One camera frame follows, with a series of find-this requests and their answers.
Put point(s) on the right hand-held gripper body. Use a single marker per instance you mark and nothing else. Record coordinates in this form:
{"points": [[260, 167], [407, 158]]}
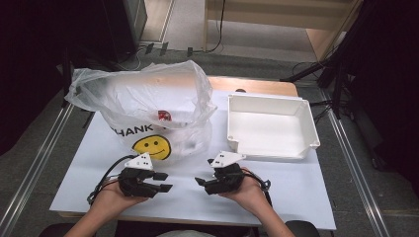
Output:
{"points": [[227, 179]]}

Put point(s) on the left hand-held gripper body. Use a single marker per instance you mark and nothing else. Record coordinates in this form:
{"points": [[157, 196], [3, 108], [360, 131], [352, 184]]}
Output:
{"points": [[133, 184]]}

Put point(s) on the red round tin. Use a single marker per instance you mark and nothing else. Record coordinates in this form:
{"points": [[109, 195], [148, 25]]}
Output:
{"points": [[164, 116]]}

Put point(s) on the translucent smiley plastic bag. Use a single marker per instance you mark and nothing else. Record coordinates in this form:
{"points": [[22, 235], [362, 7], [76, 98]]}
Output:
{"points": [[138, 98]]}

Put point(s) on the person's left hand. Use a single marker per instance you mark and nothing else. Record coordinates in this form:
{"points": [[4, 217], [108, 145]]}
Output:
{"points": [[108, 199]]}

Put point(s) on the person's right hand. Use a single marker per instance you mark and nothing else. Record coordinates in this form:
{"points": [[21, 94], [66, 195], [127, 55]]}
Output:
{"points": [[252, 197]]}

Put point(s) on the person's grey clothing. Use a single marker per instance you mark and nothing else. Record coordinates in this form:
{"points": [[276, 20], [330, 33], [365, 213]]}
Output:
{"points": [[184, 234]]}

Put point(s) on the white plastic bin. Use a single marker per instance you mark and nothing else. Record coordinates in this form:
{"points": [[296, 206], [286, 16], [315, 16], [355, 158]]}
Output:
{"points": [[270, 128]]}

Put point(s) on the small dark round knob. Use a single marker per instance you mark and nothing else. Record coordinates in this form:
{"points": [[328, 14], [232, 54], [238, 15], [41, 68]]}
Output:
{"points": [[240, 90]]}

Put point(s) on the wooden table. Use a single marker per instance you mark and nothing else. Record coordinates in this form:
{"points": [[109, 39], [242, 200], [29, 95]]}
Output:
{"points": [[257, 86]]}

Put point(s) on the black chair armrest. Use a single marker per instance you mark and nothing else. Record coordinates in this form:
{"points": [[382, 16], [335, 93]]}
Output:
{"points": [[303, 229]]}

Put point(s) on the black upright stand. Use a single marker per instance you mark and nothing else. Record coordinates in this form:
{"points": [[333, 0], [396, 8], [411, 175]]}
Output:
{"points": [[67, 79]]}

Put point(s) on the black tripod stand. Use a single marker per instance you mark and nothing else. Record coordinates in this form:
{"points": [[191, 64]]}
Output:
{"points": [[332, 65]]}

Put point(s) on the light wooden furniture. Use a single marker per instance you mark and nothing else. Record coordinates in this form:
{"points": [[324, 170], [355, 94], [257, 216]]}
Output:
{"points": [[280, 16]]}

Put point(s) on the black cabinet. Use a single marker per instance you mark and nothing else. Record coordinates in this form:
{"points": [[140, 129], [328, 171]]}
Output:
{"points": [[99, 26]]}

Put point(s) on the dark curtain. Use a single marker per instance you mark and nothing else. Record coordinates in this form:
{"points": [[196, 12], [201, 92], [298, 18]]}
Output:
{"points": [[392, 82]]}

